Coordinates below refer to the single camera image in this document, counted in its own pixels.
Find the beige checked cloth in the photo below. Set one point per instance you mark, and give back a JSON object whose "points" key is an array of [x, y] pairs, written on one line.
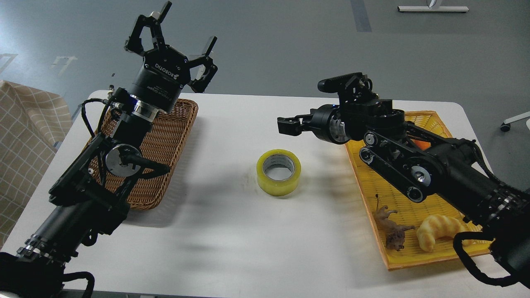
{"points": [[32, 122]]}

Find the orange toy carrot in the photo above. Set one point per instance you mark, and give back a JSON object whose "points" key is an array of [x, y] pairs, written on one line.
{"points": [[422, 145]]}

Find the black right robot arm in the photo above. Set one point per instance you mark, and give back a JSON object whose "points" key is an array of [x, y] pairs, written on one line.
{"points": [[420, 163]]}

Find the white stand base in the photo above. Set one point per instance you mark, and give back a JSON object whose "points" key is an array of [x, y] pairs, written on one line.
{"points": [[433, 6]]}

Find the yellow plastic woven basket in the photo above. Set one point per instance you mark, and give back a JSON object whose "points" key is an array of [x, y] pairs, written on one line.
{"points": [[376, 192]]}

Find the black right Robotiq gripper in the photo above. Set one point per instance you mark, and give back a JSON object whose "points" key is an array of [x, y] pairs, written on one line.
{"points": [[325, 123]]}

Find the toy croissant bread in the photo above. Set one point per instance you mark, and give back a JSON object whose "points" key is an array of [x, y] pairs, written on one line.
{"points": [[437, 226]]}

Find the brown toy animal figure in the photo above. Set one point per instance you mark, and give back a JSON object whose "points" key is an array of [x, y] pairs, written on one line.
{"points": [[394, 233]]}

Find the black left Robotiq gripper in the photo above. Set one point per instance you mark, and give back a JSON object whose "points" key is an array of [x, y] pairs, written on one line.
{"points": [[159, 82]]}

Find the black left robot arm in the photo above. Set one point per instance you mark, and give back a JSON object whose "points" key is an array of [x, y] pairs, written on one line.
{"points": [[90, 197]]}

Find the yellow tape roll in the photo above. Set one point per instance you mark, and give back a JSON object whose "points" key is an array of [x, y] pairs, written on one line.
{"points": [[278, 172]]}

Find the brown wicker basket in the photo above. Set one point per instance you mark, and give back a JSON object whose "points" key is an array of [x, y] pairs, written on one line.
{"points": [[164, 144]]}

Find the white office chair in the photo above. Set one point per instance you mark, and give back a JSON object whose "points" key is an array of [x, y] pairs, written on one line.
{"points": [[506, 125]]}

